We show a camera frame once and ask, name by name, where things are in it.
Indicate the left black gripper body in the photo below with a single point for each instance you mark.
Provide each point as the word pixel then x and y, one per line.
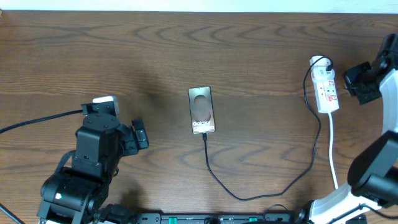
pixel 129 140

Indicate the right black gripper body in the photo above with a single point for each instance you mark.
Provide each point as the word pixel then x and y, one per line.
pixel 362 83

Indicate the white power strip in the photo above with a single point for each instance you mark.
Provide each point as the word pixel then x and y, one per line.
pixel 325 93

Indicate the Galaxy smartphone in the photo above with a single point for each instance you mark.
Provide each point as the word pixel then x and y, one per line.
pixel 201 110

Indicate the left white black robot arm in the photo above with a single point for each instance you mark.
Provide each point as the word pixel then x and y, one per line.
pixel 80 184

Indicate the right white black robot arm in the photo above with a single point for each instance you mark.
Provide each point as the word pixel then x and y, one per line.
pixel 372 176

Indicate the white USB charger adapter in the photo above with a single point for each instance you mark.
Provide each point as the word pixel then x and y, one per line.
pixel 320 74

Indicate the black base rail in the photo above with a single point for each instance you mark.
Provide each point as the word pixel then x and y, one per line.
pixel 156 218

